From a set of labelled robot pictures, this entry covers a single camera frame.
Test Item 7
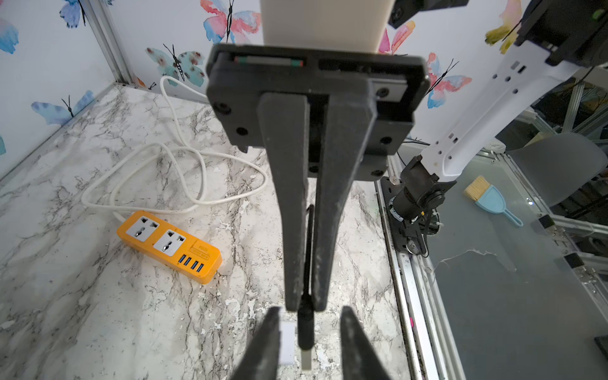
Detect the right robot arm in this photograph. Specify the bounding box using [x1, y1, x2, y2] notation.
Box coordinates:
[207, 1, 607, 312]

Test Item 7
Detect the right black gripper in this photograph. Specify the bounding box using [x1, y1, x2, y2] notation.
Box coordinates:
[207, 44, 430, 312]

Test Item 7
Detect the grey chair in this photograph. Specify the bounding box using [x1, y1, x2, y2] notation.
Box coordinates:
[508, 133, 607, 207]

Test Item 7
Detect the white power strip cord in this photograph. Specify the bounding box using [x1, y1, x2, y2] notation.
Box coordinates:
[80, 74, 269, 222]

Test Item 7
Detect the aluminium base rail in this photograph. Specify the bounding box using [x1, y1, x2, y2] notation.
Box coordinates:
[375, 155, 466, 379]

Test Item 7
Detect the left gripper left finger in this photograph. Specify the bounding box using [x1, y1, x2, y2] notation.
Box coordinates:
[231, 307, 281, 380]

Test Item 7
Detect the orange power strip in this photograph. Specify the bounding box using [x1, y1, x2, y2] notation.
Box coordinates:
[117, 211, 223, 284]

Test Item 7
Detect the blue hand brush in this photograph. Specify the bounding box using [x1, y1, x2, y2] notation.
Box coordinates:
[464, 176, 523, 227]

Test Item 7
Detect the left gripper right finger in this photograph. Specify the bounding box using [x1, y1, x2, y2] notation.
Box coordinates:
[340, 306, 390, 380]

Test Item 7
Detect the white charger adapter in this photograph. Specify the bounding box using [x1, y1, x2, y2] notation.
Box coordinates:
[279, 321, 297, 366]

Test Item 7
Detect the black usb cable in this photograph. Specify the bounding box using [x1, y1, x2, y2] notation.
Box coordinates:
[296, 203, 317, 371]

